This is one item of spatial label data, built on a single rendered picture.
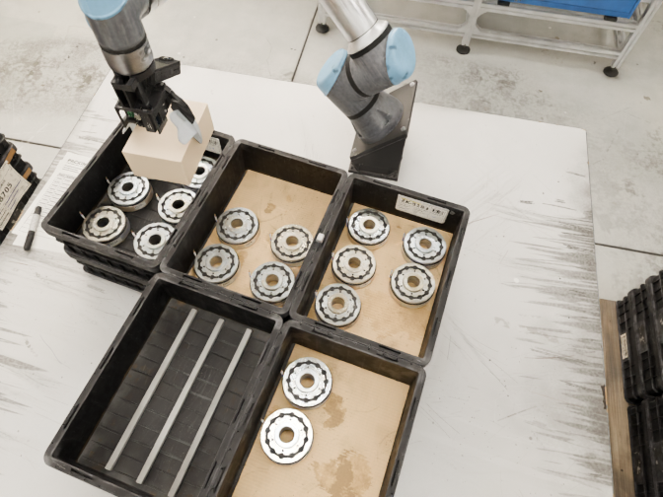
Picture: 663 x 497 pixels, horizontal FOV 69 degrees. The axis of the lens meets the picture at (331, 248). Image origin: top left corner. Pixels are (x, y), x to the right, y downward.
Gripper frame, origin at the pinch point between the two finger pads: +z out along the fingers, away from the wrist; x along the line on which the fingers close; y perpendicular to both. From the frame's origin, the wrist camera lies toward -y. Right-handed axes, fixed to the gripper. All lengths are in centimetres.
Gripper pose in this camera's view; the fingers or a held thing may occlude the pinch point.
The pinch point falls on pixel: (169, 134)
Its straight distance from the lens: 107.3
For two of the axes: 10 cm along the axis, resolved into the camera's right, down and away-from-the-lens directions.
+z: -0.2, 4.8, 8.8
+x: 9.8, 1.8, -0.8
